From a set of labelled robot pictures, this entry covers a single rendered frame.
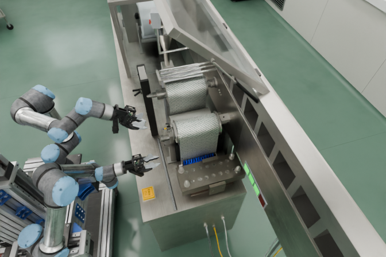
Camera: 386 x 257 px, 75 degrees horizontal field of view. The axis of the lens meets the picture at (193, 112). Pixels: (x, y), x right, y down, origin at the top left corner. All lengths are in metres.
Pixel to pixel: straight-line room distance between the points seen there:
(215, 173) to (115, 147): 1.67
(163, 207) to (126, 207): 1.06
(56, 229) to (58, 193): 0.25
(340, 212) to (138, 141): 1.36
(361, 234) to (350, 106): 3.00
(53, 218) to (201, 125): 0.84
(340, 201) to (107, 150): 2.49
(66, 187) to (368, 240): 1.11
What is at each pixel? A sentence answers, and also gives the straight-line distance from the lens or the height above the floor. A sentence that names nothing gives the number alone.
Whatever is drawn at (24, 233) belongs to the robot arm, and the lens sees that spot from 1.67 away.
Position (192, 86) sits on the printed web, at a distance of 1.49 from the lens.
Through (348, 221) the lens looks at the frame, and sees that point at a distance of 0.92.
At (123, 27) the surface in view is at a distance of 2.08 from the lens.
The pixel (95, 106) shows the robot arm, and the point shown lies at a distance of 1.21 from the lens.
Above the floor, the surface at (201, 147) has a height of 1.13.
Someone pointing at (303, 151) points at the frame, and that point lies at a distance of 0.98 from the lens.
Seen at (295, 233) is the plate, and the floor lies 1.35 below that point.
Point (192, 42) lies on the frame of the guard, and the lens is 0.80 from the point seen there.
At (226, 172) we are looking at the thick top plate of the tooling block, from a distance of 1.58.
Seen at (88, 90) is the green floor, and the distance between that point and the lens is 3.75.
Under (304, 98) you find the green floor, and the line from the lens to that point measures 3.66.
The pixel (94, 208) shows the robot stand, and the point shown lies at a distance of 2.50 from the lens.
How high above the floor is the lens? 2.42
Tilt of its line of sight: 49 degrees down
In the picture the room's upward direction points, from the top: straight up
